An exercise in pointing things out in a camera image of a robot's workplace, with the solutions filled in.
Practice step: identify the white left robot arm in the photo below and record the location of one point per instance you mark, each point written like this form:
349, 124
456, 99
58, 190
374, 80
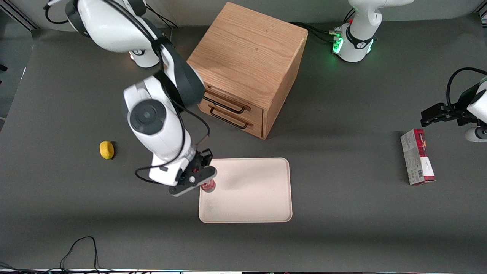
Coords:
365, 15

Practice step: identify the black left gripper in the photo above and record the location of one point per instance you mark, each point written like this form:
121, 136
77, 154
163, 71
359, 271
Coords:
457, 109

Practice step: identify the coke bottle with red cap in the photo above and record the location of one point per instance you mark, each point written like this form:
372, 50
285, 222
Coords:
208, 186

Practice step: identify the beige plastic tray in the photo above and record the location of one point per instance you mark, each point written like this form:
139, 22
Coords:
251, 194

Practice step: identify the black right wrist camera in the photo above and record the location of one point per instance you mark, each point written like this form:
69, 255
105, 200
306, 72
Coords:
204, 156

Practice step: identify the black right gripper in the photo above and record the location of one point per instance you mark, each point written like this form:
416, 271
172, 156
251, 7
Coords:
201, 160

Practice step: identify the red tartan shortbread box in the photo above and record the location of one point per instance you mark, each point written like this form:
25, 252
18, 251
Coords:
412, 160

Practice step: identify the wooden two-drawer cabinet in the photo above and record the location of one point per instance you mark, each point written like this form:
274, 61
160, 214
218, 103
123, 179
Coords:
247, 53

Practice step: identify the dark metal frame rail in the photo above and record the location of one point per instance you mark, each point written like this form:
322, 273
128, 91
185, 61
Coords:
19, 18

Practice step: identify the yellow lemon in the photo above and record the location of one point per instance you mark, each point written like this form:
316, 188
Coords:
106, 150

